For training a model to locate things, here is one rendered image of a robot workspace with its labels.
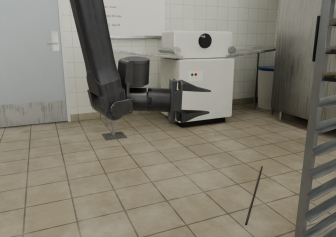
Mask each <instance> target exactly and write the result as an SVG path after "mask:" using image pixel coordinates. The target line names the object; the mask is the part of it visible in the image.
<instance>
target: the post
mask: <svg viewBox="0 0 336 237"><path fill-rule="evenodd" d="M335 1H336V0H322V4H321V13H320V21H319V30H318V38H317V47H316V55H315V64H314V72H313V81H312V89H311V98H310V106H309V115H308V123H307V132H306V140H305V149H304V157H303V166H302V175H301V183H300V192H299V200H298V209H297V217H296V226H295V234H294V237H302V232H304V231H305V230H306V229H307V220H305V219H304V215H305V212H306V211H308V210H309V205H310V200H309V199H307V191H309V190H311V189H312V182H313V178H311V177H309V175H310V169H312V168H314V166H315V158H316V156H315V155H313V154H312V151H313V147H314V146H316V145H317V142H318V135H319V132H318V131H315V126H316V123H318V122H320V119H321V111H322V108H321V107H318V102H319V98H323V95H324V87H325V82H324V81H321V78H322V73H325V72H327V64H328V56H329V55H324V54H325V46H330V40H331V33H332V27H328V22H329V18H333V17H334V9H335Z"/></svg>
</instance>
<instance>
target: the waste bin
mask: <svg viewBox="0 0 336 237"><path fill-rule="evenodd" d="M273 77H274V66H259V67H258V107H259V108H262V109H266V110H271V101H272V89H273Z"/></svg>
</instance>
